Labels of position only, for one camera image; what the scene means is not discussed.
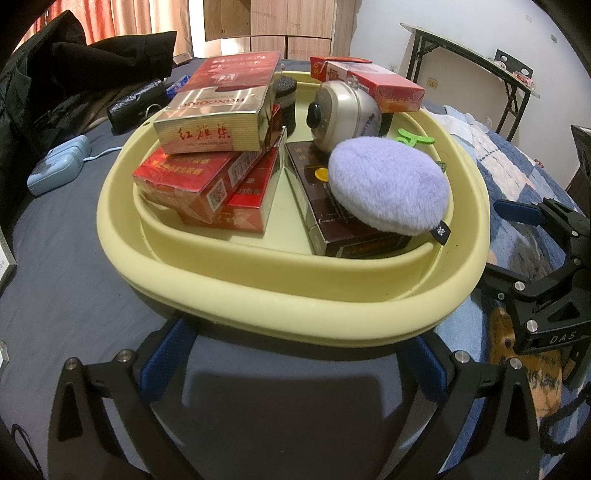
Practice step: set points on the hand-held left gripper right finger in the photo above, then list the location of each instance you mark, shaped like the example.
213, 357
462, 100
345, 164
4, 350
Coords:
427, 369

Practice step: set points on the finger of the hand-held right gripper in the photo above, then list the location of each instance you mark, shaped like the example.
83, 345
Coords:
517, 211
512, 288

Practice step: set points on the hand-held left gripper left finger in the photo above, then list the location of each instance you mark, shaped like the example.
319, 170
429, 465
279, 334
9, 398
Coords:
159, 364

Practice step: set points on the purple plush puff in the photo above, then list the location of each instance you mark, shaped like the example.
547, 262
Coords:
388, 184

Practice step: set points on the pale yellow plastic basin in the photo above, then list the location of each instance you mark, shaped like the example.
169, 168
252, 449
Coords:
286, 290

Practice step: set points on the orange red cigarette box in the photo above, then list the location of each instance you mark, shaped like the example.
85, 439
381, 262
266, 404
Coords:
397, 99

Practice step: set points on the dark brown box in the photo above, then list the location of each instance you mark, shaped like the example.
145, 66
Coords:
332, 221

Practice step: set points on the red carton with gold side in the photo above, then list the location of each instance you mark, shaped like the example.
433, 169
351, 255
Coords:
251, 198

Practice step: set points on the grey round case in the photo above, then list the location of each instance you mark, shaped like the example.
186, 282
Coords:
346, 115

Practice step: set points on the long red white cigarette box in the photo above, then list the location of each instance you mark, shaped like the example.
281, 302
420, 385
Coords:
317, 71

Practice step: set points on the silver cigarette carton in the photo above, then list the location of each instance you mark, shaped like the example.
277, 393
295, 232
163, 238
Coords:
207, 124

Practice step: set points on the black sponge with grey band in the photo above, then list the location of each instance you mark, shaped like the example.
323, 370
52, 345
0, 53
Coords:
285, 99

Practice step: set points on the red carton with white emblem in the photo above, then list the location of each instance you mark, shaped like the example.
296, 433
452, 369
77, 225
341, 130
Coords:
231, 67

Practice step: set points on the blue white checkered blanket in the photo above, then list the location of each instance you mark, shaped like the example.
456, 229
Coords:
508, 175

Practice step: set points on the black box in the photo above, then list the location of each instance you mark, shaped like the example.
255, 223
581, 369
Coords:
582, 152

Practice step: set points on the white cloth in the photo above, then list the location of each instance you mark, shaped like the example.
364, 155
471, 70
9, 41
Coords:
457, 121

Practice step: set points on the pink packets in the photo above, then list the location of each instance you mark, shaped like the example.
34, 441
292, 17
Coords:
524, 79

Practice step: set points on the brown box with holes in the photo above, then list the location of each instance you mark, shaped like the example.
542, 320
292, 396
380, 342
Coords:
501, 56

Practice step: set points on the black folding table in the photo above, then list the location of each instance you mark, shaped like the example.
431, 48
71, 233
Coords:
461, 50

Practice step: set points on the light blue device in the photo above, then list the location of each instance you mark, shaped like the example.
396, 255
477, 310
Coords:
55, 164

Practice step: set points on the black folded umbrella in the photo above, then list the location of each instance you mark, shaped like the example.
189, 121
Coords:
136, 108

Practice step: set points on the blue packet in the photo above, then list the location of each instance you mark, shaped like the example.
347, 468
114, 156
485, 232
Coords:
178, 84

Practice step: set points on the wooden wardrobe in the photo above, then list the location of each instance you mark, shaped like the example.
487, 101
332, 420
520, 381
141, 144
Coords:
286, 27

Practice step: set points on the black jacket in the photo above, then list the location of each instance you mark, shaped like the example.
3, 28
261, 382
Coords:
69, 69

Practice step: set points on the beige curtain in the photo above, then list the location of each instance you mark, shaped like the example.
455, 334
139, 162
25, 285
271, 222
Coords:
194, 27

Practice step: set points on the orange curtain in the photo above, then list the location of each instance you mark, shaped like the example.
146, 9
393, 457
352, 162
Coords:
134, 18

